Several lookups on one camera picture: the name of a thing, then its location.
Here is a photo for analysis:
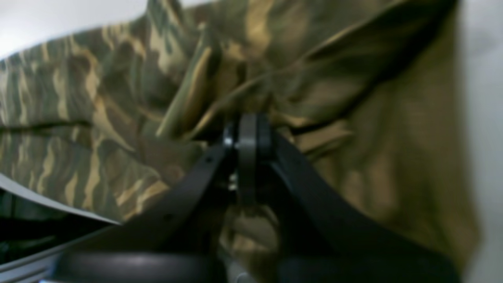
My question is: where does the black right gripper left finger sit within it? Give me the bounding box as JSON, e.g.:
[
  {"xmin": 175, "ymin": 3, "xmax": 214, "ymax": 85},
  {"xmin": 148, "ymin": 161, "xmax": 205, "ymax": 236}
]
[{"xmin": 51, "ymin": 114, "xmax": 258, "ymax": 283}]

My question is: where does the camouflage T-shirt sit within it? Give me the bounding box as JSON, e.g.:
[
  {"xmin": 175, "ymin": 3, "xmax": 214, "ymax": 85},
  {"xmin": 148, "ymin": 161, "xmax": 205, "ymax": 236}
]
[{"xmin": 1, "ymin": 0, "xmax": 480, "ymax": 272}]

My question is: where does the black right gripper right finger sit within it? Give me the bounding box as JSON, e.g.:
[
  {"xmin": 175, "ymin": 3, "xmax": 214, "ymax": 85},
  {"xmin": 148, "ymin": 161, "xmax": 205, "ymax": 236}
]
[{"xmin": 257, "ymin": 116, "xmax": 460, "ymax": 283}]

